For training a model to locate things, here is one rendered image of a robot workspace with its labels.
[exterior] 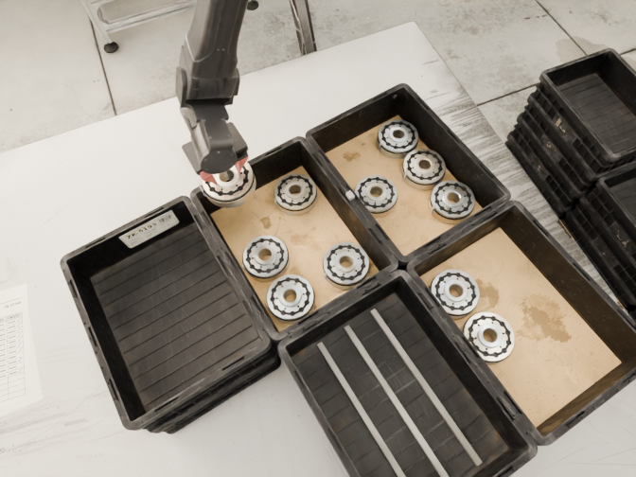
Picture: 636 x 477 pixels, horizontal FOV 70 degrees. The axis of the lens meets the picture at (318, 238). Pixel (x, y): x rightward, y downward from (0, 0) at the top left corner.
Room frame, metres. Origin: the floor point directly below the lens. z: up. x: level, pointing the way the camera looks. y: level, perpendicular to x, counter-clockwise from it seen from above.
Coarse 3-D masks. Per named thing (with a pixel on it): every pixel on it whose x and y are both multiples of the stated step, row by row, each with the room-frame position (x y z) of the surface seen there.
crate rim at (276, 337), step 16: (288, 144) 0.66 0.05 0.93; (304, 144) 0.66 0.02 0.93; (256, 160) 0.62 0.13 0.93; (320, 160) 0.61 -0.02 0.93; (192, 192) 0.55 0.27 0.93; (352, 208) 0.48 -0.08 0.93; (208, 224) 0.46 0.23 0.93; (368, 224) 0.43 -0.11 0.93; (224, 256) 0.39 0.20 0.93; (240, 272) 0.35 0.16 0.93; (384, 272) 0.33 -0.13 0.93; (352, 288) 0.30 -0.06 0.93; (256, 304) 0.28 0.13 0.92; (336, 304) 0.27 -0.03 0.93; (272, 336) 0.21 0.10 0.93
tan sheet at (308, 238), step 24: (264, 192) 0.60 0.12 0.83; (216, 216) 0.54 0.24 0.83; (240, 216) 0.53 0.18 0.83; (264, 216) 0.53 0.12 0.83; (288, 216) 0.52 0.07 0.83; (312, 216) 0.52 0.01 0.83; (336, 216) 0.51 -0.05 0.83; (240, 240) 0.47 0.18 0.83; (288, 240) 0.46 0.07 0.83; (312, 240) 0.45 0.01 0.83; (336, 240) 0.45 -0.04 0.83; (240, 264) 0.41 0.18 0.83; (312, 264) 0.39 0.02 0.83; (264, 288) 0.35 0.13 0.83; (312, 288) 0.34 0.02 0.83; (336, 288) 0.33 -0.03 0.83
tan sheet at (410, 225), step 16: (352, 144) 0.72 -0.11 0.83; (368, 144) 0.72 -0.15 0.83; (336, 160) 0.68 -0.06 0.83; (352, 160) 0.67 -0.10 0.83; (368, 160) 0.67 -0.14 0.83; (384, 160) 0.66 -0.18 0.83; (400, 160) 0.66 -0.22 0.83; (352, 176) 0.62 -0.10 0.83; (384, 176) 0.62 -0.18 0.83; (400, 176) 0.61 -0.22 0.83; (448, 176) 0.60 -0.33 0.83; (400, 192) 0.57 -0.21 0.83; (416, 192) 0.56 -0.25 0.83; (400, 208) 0.52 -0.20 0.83; (416, 208) 0.52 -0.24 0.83; (480, 208) 0.51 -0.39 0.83; (384, 224) 0.48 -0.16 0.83; (400, 224) 0.48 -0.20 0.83; (416, 224) 0.48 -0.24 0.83; (432, 224) 0.47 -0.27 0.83; (448, 224) 0.47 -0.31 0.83; (400, 240) 0.44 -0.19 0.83; (416, 240) 0.43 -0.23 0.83
